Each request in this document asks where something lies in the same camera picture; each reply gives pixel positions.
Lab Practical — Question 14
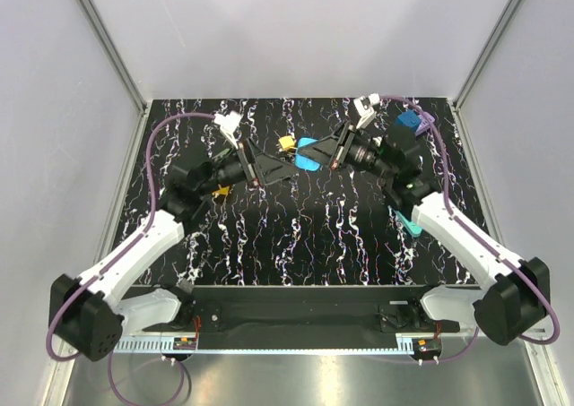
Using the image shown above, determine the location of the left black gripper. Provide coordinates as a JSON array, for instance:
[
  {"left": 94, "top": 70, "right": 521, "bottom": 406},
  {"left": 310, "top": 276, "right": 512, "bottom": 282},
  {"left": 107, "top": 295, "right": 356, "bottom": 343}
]
[{"left": 197, "top": 138, "right": 299, "bottom": 197}]

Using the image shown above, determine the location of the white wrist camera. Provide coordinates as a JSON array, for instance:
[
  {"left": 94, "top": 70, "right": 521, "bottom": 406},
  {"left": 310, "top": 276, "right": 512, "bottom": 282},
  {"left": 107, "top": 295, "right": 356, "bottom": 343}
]
[
  {"left": 352, "top": 93, "right": 382, "bottom": 129},
  {"left": 214, "top": 111, "right": 242, "bottom": 149}
]

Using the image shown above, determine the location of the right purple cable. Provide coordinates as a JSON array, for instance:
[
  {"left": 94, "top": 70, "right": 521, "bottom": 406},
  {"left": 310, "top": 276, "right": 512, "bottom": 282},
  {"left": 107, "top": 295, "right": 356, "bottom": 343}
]
[{"left": 380, "top": 94, "right": 561, "bottom": 345}]

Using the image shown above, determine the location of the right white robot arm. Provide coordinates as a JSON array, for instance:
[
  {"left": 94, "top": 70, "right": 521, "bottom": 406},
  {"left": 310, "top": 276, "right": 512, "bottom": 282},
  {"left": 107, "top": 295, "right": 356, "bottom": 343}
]
[{"left": 299, "top": 124, "right": 560, "bottom": 346}]

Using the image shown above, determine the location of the purple power strip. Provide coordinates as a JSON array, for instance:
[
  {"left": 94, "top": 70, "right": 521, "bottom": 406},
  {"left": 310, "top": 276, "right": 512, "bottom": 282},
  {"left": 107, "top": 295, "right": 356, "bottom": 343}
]
[{"left": 415, "top": 113, "right": 435, "bottom": 137}]

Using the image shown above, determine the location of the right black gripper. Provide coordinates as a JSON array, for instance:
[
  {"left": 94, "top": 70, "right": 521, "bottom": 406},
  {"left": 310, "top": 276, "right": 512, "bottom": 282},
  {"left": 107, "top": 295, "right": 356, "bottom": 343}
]
[{"left": 299, "top": 120, "right": 396, "bottom": 181}]

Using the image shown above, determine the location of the teal triangular power strip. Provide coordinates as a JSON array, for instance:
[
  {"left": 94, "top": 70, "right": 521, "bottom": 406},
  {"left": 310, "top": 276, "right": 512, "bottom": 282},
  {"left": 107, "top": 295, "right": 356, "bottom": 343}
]
[{"left": 395, "top": 211, "right": 423, "bottom": 238}]

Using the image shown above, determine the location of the light blue plug adapter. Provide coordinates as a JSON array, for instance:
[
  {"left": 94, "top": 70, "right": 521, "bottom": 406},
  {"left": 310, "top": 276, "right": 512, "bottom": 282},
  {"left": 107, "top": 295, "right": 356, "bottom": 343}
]
[{"left": 293, "top": 136, "right": 322, "bottom": 173}]

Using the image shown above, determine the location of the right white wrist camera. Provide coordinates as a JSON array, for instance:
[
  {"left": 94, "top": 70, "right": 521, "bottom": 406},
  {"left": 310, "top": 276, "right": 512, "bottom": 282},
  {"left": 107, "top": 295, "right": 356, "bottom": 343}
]
[{"left": 352, "top": 93, "right": 382, "bottom": 129}]

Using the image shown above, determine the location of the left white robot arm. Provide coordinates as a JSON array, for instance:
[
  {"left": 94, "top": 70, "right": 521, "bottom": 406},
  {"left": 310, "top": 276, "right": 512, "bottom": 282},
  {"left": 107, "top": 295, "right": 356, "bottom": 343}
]
[{"left": 46, "top": 139, "right": 298, "bottom": 362}]

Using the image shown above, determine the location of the small yellow plug adapter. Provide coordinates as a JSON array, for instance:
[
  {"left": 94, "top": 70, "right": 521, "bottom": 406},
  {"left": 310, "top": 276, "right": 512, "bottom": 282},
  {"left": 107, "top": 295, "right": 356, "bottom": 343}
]
[{"left": 277, "top": 135, "right": 296, "bottom": 153}]

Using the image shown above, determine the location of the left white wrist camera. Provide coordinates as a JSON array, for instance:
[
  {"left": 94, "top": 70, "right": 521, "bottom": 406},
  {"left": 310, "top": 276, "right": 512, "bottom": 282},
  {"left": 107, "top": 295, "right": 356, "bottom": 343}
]
[{"left": 214, "top": 111, "right": 242, "bottom": 149}]

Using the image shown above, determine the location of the blue cube socket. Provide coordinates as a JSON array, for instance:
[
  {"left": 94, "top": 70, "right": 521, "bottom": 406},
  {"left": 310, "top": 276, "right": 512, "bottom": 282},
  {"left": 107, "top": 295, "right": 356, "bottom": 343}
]
[{"left": 396, "top": 110, "right": 422, "bottom": 135}]

